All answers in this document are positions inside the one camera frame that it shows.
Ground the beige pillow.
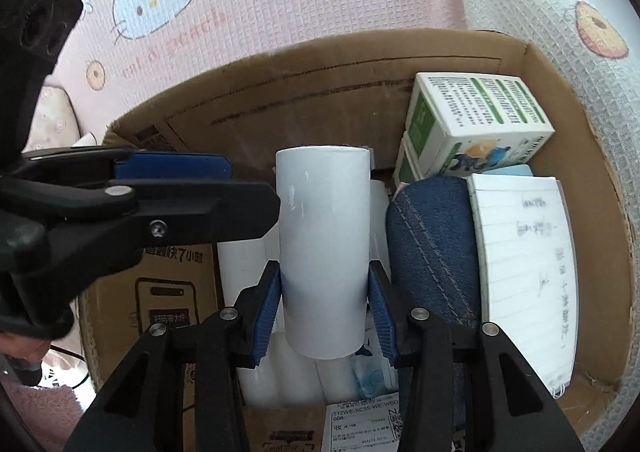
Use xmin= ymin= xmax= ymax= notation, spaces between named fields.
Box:
xmin=22 ymin=85 xmax=82 ymax=154

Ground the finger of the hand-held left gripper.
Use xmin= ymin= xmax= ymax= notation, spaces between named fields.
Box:
xmin=22 ymin=146 xmax=234 ymax=188
xmin=15 ymin=176 xmax=282 ymax=299

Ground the blue denim pouch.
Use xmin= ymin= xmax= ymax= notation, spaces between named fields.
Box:
xmin=386 ymin=174 xmax=485 ymax=329

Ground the green and white carton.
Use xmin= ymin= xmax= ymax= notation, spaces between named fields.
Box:
xmin=392 ymin=136 xmax=428 ymax=189
xmin=404 ymin=72 xmax=556 ymax=179

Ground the light blue packet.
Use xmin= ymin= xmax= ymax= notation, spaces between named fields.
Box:
xmin=492 ymin=163 xmax=532 ymax=178

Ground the white shipping label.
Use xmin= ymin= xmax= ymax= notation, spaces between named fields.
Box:
xmin=321 ymin=398 xmax=404 ymax=452

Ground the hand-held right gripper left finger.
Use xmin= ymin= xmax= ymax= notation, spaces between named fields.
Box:
xmin=65 ymin=259 xmax=282 ymax=452

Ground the blue and white tissue packet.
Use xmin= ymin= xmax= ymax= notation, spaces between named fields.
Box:
xmin=350 ymin=319 xmax=402 ymax=404

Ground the brown cardboard box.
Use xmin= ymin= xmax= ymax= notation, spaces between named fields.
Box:
xmin=79 ymin=27 xmax=637 ymax=452

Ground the white paper roll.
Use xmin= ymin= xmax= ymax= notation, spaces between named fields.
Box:
xmin=314 ymin=354 xmax=362 ymax=406
xmin=274 ymin=145 xmax=374 ymax=361
xmin=369 ymin=178 xmax=397 ymax=267
xmin=217 ymin=225 xmax=281 ymax=315
xmin=236 ymin=329 xmax=327 ymax=409

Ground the white lined notebook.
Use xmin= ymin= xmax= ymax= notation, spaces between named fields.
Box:
xmin=467 ymin=172 xmax=577 ymax=401

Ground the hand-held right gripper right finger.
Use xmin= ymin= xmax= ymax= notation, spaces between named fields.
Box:
xmin=367 ymin=261 xmax=583 ymax=452

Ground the pink fluffy cloth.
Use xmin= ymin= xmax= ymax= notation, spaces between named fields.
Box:
xmin=0 ymin=371 xmax=86 ymax=439

